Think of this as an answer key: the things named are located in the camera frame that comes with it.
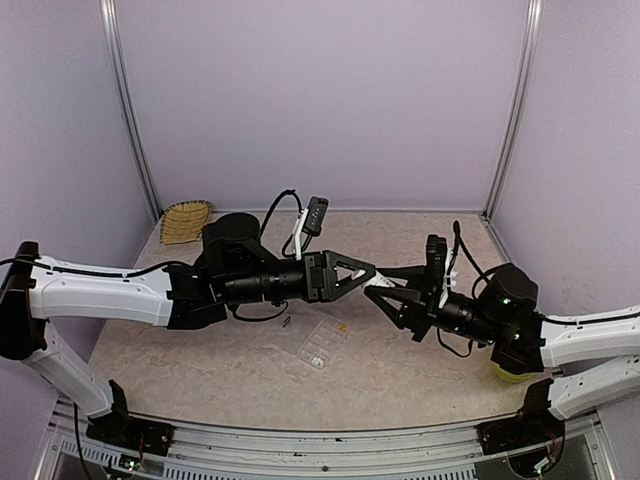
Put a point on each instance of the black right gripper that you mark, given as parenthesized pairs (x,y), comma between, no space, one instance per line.
(421,308)

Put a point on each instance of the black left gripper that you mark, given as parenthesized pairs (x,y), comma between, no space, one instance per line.
(320,275)

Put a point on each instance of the clear plastic pill organizer box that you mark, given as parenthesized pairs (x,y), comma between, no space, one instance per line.
(308,337)

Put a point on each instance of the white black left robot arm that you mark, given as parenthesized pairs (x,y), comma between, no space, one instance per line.
(234,268)

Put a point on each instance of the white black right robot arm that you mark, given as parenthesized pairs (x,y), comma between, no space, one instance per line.
(523,341)

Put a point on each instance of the green plastic bowl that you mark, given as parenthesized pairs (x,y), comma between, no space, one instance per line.
(509,377)

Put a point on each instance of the woven bamboo tray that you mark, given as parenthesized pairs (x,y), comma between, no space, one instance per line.
(184,222)

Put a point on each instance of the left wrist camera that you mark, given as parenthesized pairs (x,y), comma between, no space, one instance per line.
(308,225)

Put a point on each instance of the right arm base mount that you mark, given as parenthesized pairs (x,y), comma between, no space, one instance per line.
(532,424)

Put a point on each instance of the aluminium front frame rail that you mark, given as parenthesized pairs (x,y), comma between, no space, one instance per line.
(206,451)

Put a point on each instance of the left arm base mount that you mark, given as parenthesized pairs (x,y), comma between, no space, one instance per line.
(119,428)

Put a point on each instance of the aluminium left corner post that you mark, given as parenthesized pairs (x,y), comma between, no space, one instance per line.
(108,10)

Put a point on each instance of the aluminium corner post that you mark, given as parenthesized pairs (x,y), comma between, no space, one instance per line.
(108,10)
(524,70)

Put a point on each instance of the aluminium right corner post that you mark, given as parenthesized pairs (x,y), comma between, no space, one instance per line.
(524,70)

